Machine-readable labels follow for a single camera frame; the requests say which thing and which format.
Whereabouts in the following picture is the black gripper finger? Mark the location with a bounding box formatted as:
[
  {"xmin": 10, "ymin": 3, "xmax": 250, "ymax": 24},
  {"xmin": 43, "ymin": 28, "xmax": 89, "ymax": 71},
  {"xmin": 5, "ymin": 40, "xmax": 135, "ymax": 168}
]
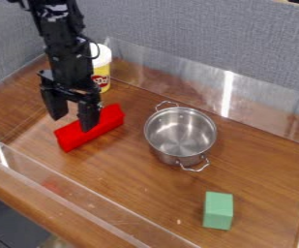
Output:
[
  {"xmin": 78, "ymin": 102, "xmax": 102, "ymax": 133},
  {"xmin": 41, "ymin": 87, "xmax": 69, "ymax": 120}
]

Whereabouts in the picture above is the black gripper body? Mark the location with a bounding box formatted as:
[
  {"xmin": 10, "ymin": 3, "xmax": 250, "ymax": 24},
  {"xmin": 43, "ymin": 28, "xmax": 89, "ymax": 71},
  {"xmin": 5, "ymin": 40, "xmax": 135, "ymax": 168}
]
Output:
[{"xmin": 38, "ymin": 47, "xmax": 101, "ymax": 103}]

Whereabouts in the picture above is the red rectangular block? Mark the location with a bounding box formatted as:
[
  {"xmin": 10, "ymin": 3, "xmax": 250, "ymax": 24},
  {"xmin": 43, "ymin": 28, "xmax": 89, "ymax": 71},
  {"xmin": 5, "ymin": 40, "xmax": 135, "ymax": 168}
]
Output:
[{"xmin": 54, "ymin": 104, "xmax": 126, "ymax": 152}]

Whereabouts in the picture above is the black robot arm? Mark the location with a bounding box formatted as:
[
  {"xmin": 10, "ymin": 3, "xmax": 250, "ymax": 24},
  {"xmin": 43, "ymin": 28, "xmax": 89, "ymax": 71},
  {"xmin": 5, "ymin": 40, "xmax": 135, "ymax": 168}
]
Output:
[{"xmin": 7, "ymin": 0, "xmax": 103, "ymax": 132}]

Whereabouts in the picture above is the yellow Play-Doh container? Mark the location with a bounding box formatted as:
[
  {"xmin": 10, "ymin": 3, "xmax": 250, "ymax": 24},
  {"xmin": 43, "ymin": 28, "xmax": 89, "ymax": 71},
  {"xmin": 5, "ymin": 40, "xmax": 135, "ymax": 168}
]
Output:
[{"xmin": 90, "ymin": 44, "xmax": 111, "ymax": 93}]

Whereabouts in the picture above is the small stainless steel pot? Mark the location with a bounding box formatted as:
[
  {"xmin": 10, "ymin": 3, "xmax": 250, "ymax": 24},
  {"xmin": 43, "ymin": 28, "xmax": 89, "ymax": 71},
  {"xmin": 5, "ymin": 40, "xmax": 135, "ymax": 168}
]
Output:
[{"xmin": 145, "ymin": 101, "xmax": 218, "ymax": 172}]

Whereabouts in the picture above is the clear acrylic table barrier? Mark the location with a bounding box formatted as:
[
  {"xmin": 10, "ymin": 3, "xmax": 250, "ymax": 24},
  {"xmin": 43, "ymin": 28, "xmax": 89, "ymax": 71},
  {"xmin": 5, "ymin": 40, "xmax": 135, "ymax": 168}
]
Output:
[{"xmin": 0, "ymin": 39, "xmax": 299, "ymax": 248}]

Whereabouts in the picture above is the green foam block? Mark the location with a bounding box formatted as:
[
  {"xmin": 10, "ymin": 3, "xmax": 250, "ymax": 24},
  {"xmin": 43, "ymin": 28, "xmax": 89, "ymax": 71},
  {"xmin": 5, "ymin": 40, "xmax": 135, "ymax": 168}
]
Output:
[{"xmin": 202, "ymin": 192, "xmax": 235, "ymax": 231}]

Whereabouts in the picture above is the black cable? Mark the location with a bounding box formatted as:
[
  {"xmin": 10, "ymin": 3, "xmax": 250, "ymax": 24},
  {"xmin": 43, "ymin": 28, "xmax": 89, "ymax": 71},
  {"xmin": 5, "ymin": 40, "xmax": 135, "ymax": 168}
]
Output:
[{"xmin": 78, "ymin": 33, "xmax": 103, "ymax": 61}]

